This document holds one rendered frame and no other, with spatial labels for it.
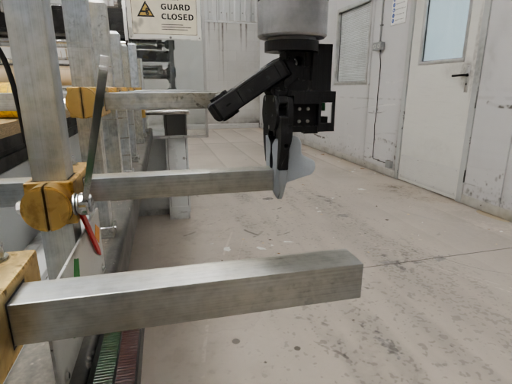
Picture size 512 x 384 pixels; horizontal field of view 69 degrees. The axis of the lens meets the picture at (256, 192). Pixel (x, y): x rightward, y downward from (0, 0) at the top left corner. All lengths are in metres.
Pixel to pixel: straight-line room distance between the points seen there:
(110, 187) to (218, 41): 8.88
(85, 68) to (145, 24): 2.06
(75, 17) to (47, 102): 0.28
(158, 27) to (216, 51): 6.59
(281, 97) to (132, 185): 0.22
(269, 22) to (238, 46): 8.91
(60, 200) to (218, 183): 0.19
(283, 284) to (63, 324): 0.15
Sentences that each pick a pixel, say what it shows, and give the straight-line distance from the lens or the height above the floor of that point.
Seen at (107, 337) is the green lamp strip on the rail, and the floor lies 0.70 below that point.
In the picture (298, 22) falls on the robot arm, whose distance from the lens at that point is 0.49.
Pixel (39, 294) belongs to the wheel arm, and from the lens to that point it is 0.29.
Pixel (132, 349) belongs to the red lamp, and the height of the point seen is 0.70.
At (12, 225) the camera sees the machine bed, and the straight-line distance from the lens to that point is 0.95.
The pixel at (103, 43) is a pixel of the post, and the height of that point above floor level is 1.07.
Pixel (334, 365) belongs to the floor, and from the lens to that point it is 1.52.
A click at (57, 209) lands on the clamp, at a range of 0.45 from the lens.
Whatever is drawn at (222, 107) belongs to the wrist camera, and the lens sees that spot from 0.48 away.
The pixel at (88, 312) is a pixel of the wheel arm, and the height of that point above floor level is 0.83.
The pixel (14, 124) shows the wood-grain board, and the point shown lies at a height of 0.89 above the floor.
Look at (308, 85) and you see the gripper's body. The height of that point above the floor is 0.97.
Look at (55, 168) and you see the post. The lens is 0.46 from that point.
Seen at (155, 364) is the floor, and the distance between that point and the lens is 1.54.
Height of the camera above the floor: 0.97
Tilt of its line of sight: 16 degrees down
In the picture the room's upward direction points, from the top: straight up
